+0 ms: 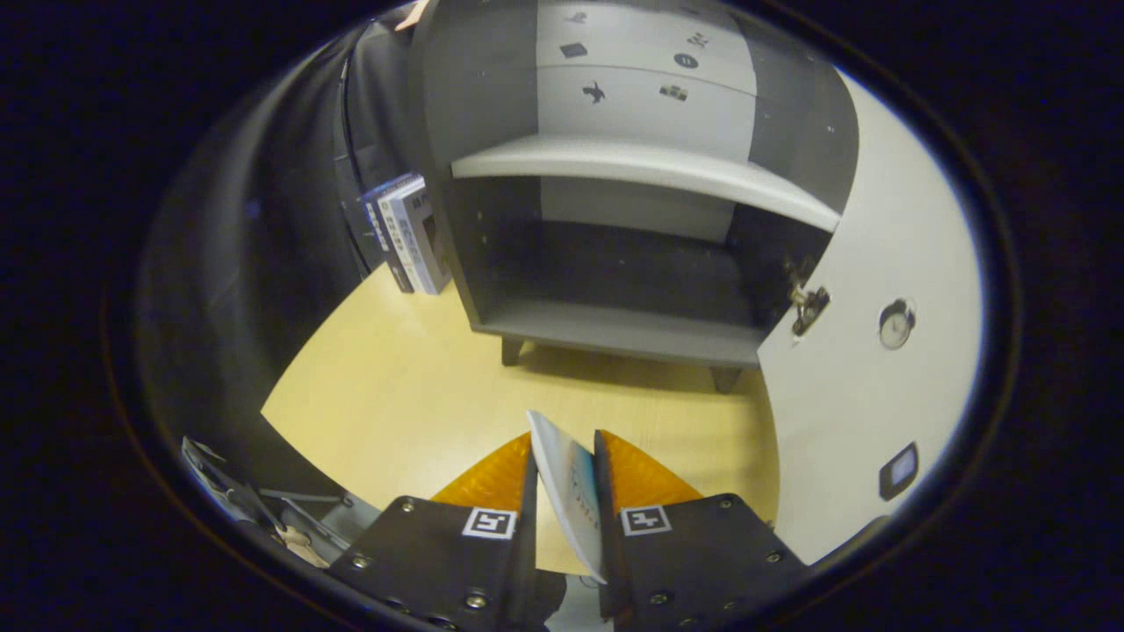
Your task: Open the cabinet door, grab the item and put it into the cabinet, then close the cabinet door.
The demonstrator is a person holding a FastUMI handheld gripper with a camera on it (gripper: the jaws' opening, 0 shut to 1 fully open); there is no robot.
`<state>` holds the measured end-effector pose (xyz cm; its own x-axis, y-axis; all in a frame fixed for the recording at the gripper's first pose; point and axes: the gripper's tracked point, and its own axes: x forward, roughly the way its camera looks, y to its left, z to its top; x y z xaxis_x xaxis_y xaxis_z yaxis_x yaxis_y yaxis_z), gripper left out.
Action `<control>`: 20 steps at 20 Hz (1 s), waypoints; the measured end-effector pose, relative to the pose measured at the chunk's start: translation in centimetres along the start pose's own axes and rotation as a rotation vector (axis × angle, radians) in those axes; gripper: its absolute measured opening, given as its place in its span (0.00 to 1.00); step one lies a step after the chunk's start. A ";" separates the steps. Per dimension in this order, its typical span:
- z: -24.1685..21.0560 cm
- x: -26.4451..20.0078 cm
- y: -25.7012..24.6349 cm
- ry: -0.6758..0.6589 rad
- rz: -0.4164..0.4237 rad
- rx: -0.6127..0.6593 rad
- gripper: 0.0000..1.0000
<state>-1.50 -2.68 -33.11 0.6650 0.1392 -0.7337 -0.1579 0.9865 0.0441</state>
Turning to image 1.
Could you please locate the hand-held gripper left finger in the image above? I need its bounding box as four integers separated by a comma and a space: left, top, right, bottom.
325, 430, 540, 632

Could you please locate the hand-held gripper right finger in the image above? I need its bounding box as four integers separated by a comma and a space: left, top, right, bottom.
594, 428, 811, 632

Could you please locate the dark grey cabinet body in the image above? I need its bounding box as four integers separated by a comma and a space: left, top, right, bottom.
408, 0, 861, 394

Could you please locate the metal door hinge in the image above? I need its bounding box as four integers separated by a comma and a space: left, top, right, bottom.
784, 255, 832, 339

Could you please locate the white cabinet shelf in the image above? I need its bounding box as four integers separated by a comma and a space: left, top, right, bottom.
450, 133, 842, 233

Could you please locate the black backdrop cloth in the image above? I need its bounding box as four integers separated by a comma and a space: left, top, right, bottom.
140, 9, 422, 492

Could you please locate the thin black stand pole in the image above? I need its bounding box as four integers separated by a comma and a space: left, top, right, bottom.
338, 53, 374, 273

